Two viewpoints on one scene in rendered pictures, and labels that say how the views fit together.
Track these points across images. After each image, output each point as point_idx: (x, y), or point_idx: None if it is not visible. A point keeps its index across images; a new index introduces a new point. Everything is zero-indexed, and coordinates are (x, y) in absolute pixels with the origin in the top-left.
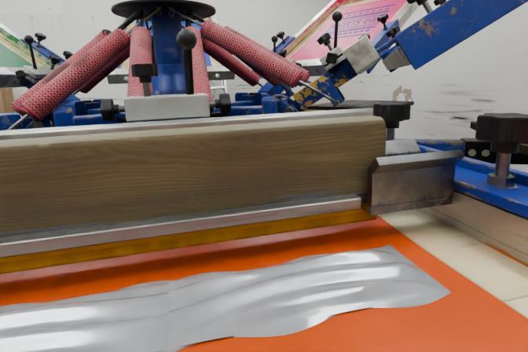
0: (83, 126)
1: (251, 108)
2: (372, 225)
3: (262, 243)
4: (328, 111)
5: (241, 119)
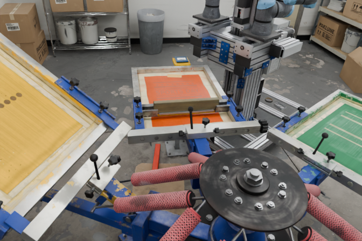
0: (218, 127)
1: (166, 211)
2: (154, 117)
3: (172, 115)
4: (146, 130)
5: (175, 126)
